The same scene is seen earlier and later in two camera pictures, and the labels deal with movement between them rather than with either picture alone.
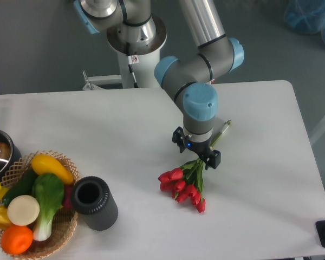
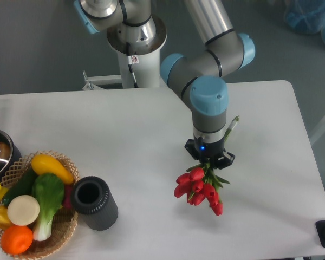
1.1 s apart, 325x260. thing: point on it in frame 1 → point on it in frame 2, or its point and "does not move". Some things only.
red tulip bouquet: x=189 y=179 → x=202 y=184
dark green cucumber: x=23 y=187 does not move
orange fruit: x=16 y=239 does not move
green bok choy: x=47 y=190 does not move
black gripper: x=202 y=149 → x=208 y=152
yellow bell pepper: x=0 y=217 does not move
